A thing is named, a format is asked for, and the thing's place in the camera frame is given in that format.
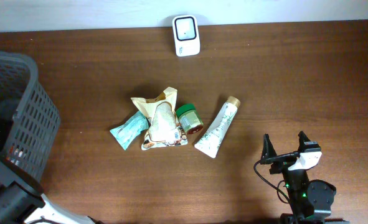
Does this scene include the grey plastic basket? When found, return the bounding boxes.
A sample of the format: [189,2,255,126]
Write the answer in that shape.
[0,51,61,180]

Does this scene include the white bamboo print tube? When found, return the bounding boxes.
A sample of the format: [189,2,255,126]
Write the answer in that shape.
[194,96,240,159]

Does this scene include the beige snack bag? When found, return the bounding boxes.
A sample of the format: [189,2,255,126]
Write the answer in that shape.
[131,87,188,151]

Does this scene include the green lidded jar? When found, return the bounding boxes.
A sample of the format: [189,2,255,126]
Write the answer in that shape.
[176,104,204,134]

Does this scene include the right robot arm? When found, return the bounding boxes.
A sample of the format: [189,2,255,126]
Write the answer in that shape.
[253,131,347,224]

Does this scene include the teal wipes packet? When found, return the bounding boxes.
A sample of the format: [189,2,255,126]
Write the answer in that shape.
[110,111,149,150]

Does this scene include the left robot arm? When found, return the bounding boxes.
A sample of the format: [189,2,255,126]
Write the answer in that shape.
[0,156,100,224]

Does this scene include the white barcode scanner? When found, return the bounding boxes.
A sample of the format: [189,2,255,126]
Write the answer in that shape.
[172,15,201,57]

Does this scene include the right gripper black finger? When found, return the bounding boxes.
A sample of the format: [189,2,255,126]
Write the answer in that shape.
[298,131,311,152]
[260,134,277,161]

